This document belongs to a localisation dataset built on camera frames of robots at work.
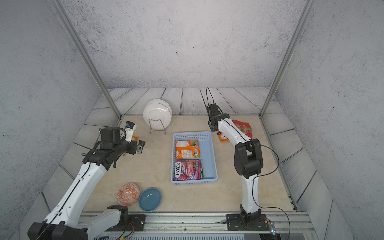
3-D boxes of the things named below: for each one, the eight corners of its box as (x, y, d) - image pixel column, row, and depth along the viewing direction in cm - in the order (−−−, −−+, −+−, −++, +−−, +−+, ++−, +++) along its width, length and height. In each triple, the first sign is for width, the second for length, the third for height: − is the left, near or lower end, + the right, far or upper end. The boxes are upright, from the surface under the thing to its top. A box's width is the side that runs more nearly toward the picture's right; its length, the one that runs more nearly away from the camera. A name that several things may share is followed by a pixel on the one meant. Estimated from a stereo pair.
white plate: (147, 131, 112) (140, 114, 99) (151, 116, 123) (145, 98, 109) (172, 131, 112) (168, 113, 99) (174, 116, 123) (171, 98, 109)
